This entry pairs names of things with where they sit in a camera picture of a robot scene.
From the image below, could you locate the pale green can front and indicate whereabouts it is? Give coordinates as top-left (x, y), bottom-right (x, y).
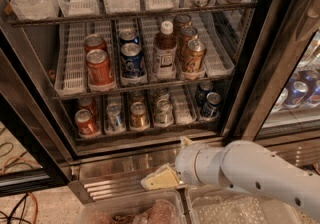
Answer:
top-left (154, 99), bottom-right (173, 125)

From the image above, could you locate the small gold can front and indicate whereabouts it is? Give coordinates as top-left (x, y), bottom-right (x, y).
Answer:
top-left (130, 102), bottom-right (149, 128)

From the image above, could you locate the orange cable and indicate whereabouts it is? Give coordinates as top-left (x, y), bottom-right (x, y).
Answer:
top-left (0, 156), bottom-right (39, 224)

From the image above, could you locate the clear bin with meat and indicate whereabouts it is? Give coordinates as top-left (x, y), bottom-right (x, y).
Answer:
top-left (74, 190), bottom-right (186, 224)

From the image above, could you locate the blue soda can rear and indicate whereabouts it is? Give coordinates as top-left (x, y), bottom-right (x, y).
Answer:
top-left (119, 29), bottom-right (139, 46)

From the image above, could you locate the pale green can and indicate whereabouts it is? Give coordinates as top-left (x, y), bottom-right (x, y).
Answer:
top-left (154, 99), bottom-right (173, 125)
top-left (152, 88), bottom-right (170, 103)

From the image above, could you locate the black cable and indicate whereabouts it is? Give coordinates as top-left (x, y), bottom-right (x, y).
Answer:
top-left (0, 193), bottom-right (33, 224)

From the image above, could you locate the iced tea bottle white cap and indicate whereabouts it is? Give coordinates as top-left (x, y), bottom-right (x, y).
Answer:
top-left (153, 21), bottom-right (177, 77)

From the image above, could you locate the orange soda can rear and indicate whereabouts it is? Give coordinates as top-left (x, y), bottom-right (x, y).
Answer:
top-left (84, 34), bottom-right (107, 53)

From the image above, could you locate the small blue can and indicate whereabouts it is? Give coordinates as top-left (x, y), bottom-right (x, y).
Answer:
top-left (195, 81), bottom-right (213, 106)
top-left (200, 92), bottom-right (221, 118)

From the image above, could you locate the small orange can rear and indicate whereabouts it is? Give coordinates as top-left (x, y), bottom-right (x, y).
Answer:
top-left (77, 97), bottom-right (98, 118)

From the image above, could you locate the small gold can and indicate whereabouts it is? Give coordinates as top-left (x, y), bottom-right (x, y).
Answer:
top-left (129, 91), bottom-right (145, 104)
top-left (130, 102), bottom-right (149, 128)

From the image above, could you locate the small orange can front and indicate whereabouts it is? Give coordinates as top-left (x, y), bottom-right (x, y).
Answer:
top-left (74, 109), bottom-right (99, 136)

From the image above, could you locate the small blue can rear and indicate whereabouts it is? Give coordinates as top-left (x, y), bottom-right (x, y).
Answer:
top-left (195, 81), bottom-right (213, 106)

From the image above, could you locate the silver blue redbull can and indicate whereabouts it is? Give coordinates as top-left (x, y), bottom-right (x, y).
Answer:
top-left (106, 103), bottom-right (124, 132)

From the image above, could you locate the blue soda can front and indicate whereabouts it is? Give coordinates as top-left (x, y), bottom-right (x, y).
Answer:
top-left (120, 43), bottom-right (146, 78)

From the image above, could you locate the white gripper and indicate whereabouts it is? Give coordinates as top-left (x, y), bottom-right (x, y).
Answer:
top-left (141, 136), bottom-right (230, 190)

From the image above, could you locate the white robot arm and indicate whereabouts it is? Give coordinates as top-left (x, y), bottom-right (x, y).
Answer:
top-left (141, 138), bottom-right (320, 221)

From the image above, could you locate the small gold can rear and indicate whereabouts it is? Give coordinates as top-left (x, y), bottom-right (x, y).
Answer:
top-left (129, 91), bottom-right (145, 104)

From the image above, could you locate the right glass fridge door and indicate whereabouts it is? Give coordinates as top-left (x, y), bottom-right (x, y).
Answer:
top-left (231, 0), bottom-right (320, 142)

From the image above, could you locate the blue can behind glass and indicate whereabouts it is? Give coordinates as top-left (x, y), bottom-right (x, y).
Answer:
top-left (284, 81), bottom-right (308, 108)

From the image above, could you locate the gold can middle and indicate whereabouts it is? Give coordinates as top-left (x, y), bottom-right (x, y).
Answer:
top-left (177, 25), bottom-right (199, 61)

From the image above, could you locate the open glass fridge door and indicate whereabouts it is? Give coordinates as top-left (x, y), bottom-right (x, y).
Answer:
top-left (0, 32), bottom-right (70, 197)

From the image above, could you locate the small blue can front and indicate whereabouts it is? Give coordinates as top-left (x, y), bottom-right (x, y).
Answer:
top-left (200, 92), bottom-right (221, 118)

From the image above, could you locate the blue soda can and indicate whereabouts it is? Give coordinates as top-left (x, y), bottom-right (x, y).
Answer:
top-left (120, 43), bottom-right (146, 78)
top-left (119, 29), bottom-right (139, 46)

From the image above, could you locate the small orange can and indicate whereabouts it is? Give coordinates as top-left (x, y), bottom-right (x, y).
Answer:
top-left (77, 97), bottom-right (98, 118)
top-left (74, 109), bottom-right (99, 136)

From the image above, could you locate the pale green can rear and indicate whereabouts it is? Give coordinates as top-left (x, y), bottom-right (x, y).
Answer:
top-left (152, 88), bottom-right (170, 103)

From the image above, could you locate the clear bin with bubble wrap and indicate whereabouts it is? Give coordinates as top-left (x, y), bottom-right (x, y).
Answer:
top-left (185, 186), bottom-right (302, 224)

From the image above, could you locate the orange soda can front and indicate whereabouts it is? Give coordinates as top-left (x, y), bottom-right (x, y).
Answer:
top-left (86, 49), bottom-right (114, 86)

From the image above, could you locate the orange soda can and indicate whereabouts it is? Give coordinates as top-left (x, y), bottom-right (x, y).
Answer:
top-left (86, 49), bottom-right (114, 86)
top-left (84, 34), bottom-right (107, 53)

